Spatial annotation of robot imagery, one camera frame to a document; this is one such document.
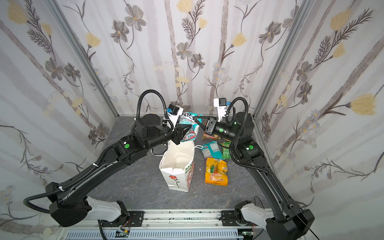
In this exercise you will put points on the aluminium corner post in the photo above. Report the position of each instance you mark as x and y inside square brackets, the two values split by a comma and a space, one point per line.
[298, 23]
[80, 52]

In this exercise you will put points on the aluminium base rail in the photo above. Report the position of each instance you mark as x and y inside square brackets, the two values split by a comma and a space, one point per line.
[180, 219]

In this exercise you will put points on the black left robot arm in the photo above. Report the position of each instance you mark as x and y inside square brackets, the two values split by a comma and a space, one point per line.
[68, 204]

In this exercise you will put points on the left aluminium corner post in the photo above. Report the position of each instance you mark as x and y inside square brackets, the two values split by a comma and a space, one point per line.
[80, 52]

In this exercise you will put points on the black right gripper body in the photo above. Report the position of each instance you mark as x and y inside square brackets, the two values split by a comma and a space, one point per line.
[211, 126]

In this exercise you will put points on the green snack bag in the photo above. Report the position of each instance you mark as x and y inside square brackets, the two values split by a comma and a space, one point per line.
[226, 150]

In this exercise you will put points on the white floral paper bag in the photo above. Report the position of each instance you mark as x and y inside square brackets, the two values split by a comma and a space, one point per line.
[177, 165]

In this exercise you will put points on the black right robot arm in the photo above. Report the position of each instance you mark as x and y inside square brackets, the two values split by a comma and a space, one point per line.
[286, 220]

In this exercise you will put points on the right aluminium corner post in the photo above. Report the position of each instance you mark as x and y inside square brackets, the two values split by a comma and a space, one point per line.
[298, 23]

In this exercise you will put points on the white slotted cable duct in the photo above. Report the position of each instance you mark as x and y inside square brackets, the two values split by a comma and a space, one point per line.
[186, 234]

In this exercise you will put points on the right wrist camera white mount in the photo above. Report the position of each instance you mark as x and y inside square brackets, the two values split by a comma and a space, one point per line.
[221, 104]

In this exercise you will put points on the teal snack bag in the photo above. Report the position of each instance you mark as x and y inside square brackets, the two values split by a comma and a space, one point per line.
[212, 150]

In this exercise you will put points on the teal mint candy bag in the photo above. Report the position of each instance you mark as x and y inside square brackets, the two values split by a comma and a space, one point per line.
[187, 118]

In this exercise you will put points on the orange yellow snack bag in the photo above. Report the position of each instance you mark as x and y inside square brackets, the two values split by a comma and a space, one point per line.
[216, 172]

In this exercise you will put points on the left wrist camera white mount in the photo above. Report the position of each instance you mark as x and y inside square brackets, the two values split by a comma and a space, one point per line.
[173, 113]

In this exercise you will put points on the small green circuit board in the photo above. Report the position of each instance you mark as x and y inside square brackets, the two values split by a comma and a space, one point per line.
[122, 234]

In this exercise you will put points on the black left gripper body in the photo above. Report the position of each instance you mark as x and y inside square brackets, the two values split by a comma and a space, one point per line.
[175, 135]

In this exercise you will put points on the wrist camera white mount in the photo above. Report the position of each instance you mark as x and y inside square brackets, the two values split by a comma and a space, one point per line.
[173, 113]
[221, 104]

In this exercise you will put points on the pink orange candy bag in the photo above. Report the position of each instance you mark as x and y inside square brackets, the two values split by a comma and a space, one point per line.
[210, 137]

